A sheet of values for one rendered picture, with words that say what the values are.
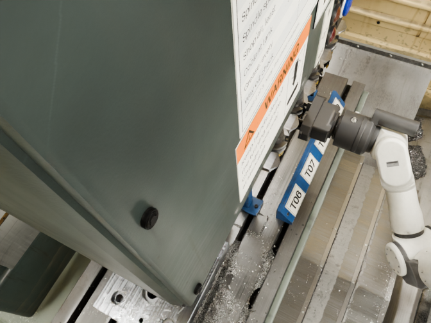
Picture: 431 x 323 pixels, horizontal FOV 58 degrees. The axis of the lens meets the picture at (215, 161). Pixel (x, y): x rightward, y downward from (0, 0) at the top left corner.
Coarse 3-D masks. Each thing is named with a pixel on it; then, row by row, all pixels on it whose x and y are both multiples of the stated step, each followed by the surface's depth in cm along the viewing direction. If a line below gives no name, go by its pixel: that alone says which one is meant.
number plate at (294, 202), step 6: (294, 186) 109; (294, 192) 109; (300, 192) 110; (294, 198) 109; (300, 198) 110; (288, 204) 107; (294, 204) 109; (300, 204) 110; (294, 210) 109; (294, 216) 109
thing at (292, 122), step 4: (292, 116) 89; (296, 116) 89; (288, 120) 89; (292, 120) 89; (296, 120) 89; (288, 124) 88; (292, 124) 88; (296, 124) 88; (288, 128) 88; (292, 128) 88; (288, 132) 88
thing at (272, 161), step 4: (272, 152) 85; (276, 152) 85; (268, 156) 85; (272, 156) 85; (276, 156) 85; (268, 160) 84; (272, 160) 84; (276, 160) 84; (264, 164) 84; (268, 164) 84; (272, 164) 84; (276, 164) 84; (264, 168) 84; (268, 168) 83; (272, 168) 83
